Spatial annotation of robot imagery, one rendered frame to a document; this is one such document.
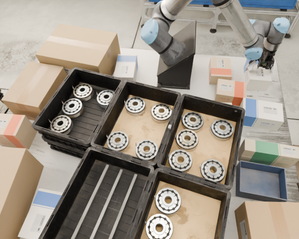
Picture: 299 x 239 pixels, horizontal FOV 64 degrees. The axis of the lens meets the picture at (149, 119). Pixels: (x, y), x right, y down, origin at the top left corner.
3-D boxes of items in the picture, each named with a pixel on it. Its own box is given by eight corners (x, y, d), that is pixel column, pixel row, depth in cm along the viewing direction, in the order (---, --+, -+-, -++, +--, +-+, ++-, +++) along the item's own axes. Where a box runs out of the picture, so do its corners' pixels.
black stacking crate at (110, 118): (127, 94, 133) (125, 79, 123) (180, 107, 127) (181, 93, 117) (95, 157, 113) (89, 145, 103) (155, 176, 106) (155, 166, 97)
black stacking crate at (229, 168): (181, 107, 126) (182, 94, 117) (238, 122, 120) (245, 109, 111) (156, 177, 106) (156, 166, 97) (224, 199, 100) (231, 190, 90)
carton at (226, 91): (213, 102, 141) (216, 94, 135) (215, 87, 148) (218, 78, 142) (242, 106, 139) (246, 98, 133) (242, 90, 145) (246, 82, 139)
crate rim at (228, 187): (182, 96, 119) (182, 92, 117) (244, 111, 112) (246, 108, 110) (155, 169, 98) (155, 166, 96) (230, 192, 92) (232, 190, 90)
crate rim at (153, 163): (125, 82, 125) (125, 78, 123) (182, 96, 119) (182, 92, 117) (90, 147, 105) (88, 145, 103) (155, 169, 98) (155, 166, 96)
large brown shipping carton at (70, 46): (48, 78, 157) (34, 54, 141) (69, 48, 173) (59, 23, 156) (105, 89, 150) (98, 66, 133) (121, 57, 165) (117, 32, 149)
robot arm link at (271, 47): (265, 34, 126) (282, 35, 125) (262, 41, 130) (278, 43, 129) (266, 44, 122) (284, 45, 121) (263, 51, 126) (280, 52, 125)
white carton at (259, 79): (243, 66, 157) (247, 55, 149) (262, 67, 155) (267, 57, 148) (245, 89, 146) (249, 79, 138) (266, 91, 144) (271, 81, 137)
